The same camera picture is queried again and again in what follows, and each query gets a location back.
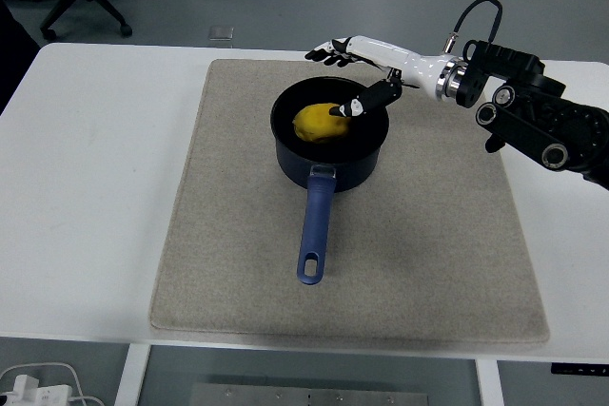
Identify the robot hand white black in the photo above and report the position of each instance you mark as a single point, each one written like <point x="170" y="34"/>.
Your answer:
<point x="409" y="63"/>

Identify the yellow potato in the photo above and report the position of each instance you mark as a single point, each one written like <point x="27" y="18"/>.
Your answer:
<point x="314" y="123"/>

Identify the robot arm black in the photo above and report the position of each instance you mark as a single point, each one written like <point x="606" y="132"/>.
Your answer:
<point x="523" y="125"/>

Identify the silver floor socket plate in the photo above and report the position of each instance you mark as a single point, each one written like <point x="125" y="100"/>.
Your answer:
<point x="221" y="32"/>

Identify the beige fabric mat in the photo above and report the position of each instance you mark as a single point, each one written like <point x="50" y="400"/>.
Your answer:
<point x="238" y="258"/>

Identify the white table leg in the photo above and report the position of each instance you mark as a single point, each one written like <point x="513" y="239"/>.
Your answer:
<point x="128" y="377"/>
<point x="490" y="384"/>

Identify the grey metal plate with screws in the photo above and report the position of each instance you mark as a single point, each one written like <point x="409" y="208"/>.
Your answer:
<point x="309" y="396"/>

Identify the black table control panel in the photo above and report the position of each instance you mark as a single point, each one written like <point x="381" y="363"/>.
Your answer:
<point x="580" y="369"/>

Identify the person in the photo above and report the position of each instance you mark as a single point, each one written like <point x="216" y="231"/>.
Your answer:
<point x="12" y="54"/>

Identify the white power adapter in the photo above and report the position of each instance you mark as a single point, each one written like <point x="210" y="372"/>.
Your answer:
<point x="33" y="392"/>

